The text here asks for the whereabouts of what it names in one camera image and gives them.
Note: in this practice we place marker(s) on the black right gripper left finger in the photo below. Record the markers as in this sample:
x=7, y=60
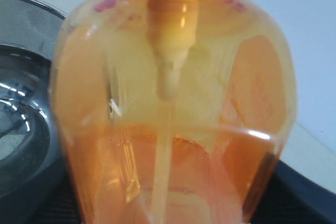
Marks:
x=47, y=198

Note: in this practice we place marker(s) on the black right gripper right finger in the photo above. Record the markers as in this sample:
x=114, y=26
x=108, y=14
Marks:
x=292, y=198

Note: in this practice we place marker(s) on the orange pump soap bottle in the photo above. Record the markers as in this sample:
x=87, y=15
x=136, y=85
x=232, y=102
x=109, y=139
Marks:
x=171, y=111

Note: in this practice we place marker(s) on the small stainless steel bowl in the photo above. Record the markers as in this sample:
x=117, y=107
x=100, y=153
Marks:
x=28, y=138

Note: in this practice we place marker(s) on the steel mesh colander basket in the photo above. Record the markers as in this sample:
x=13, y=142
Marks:
x=34, y=26

